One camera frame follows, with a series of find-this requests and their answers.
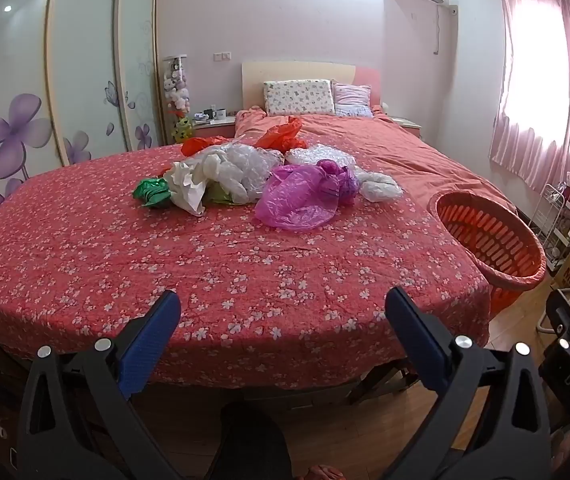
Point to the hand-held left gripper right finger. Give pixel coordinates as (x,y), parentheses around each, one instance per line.
(415,340)

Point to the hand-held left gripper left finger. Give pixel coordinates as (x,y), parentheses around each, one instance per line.
(147,340)

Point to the orange plastic laundry basket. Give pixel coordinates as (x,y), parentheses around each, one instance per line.
(490,240)

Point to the bright green plastic bag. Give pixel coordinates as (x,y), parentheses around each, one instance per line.
(152,192)

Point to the small white plastic bag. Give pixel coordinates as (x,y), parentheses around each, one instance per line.
(380,187)

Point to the purple plastic bag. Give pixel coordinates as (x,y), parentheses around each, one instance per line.
(295,200)

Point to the clear white plastic bag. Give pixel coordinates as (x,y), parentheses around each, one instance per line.
(245,165)

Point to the bubble wrap sheet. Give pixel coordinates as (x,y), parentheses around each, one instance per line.
(315,156)

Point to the red plastic bag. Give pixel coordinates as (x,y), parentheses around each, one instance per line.
(280,135)

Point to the person's dark trouser leg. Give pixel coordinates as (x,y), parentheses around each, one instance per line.
(250,445)

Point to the red slipper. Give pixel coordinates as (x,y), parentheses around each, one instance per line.
(325,473)

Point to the pink duvet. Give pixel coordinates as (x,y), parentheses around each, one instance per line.
(390,150)

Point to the green plush toy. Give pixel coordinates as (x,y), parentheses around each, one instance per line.
(184,129)

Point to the pink nightstand with mugs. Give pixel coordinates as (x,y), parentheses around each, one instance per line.
(215,129)

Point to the pink curtain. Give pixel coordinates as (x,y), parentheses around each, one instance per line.
(535,85)

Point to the white mug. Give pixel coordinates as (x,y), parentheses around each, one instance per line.
(220,113)

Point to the pink striped pillow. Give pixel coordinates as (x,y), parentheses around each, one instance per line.
(352,100)

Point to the clear tube of plush toys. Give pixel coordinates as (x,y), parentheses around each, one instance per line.
(177,85)

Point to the white floral pillow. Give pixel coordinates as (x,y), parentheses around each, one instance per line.
(297,96)

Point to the wardrobe with purple flower doors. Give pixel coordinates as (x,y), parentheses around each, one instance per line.
(80,70)

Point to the cream and pink headboard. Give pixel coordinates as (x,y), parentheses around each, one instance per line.
(290,71)

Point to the white wall switch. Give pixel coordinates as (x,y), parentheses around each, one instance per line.
(221,56)

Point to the white pipe duct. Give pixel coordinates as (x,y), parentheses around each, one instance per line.
(446,25)

